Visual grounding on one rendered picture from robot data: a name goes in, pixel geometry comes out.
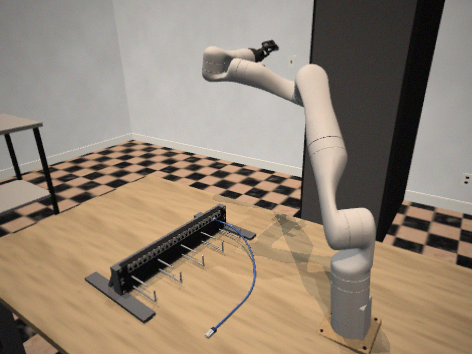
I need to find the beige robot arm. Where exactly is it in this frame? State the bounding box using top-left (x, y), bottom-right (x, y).
top-left (202, 46), bottom-right (376, 341)

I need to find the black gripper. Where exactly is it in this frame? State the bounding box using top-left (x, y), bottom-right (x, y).
top-left (247, 40), bottom-right (279, 63)

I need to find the white and dark blue plug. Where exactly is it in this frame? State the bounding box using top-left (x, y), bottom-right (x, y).
top-left (205, 327), bottom-right (217, 338)

